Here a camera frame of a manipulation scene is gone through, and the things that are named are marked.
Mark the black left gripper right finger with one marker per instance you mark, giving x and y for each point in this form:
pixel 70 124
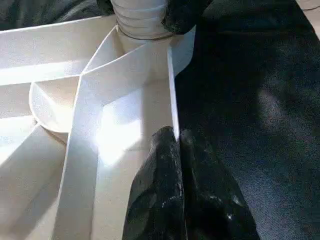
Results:
pixel 215 207

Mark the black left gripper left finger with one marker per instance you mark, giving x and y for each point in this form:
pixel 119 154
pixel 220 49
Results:
pixel 160 195

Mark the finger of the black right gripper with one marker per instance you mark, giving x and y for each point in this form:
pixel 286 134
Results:
pixel 106 6
pixel 185 15

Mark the white plastic table leg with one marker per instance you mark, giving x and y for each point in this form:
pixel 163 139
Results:
pixel 140 20

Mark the white plastic table top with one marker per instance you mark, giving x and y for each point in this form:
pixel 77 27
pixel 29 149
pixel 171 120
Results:
pixel 112 87

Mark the black mat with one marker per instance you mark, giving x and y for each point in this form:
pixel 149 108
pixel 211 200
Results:
pixel 250 112

